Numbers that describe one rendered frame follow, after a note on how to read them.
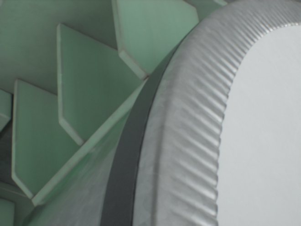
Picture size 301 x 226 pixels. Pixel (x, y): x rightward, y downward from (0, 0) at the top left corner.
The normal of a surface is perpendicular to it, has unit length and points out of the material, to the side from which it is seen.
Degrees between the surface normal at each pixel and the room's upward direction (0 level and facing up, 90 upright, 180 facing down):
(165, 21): 90
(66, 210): 110
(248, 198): 90
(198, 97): 91
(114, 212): 103
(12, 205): 90
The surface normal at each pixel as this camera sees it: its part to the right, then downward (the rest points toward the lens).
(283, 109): 0.61, -0.60
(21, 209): 0.12, 0.72
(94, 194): -0.78, -0.56
